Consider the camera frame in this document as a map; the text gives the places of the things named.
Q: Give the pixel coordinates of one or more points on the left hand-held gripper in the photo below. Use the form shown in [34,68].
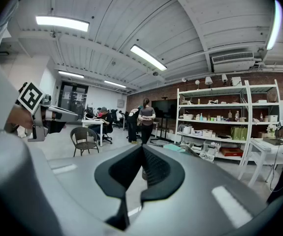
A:
[30,97]

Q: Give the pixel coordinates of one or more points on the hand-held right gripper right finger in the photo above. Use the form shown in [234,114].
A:
[193,193]

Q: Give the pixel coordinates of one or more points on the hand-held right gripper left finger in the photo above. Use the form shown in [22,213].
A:
[82,188]

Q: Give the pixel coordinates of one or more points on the person's left forearm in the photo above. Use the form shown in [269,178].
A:
[20,118]

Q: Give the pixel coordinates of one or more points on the light teal cloth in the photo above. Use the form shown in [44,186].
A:
[173,147]

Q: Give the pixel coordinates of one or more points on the flat red box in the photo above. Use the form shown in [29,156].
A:
[231,152]

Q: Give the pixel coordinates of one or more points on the dark glass double door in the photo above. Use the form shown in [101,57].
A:
[72,99]

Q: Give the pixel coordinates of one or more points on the white office desk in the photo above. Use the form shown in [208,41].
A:
[92,122]

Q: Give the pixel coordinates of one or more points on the dark wicker round chair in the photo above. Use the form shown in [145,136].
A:
[83,145]

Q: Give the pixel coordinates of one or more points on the long ceiling light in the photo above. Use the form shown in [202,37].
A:
[115,83]
[148,57]
[71,74]
[274,26]
[62,23]

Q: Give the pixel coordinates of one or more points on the green paper bags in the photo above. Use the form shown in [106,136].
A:
[239,133]

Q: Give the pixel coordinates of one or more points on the white side table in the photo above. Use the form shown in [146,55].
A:
[261,146]

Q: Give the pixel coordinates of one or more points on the white flower vase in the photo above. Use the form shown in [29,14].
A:
[271,130]

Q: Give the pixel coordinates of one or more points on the white metal shelf unit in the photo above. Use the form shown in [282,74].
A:
[247,107]

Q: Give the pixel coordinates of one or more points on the white ceiling air conditioner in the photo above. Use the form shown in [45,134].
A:
[232,63]

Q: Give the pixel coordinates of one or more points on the black wall screen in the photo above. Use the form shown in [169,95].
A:
[164,108]

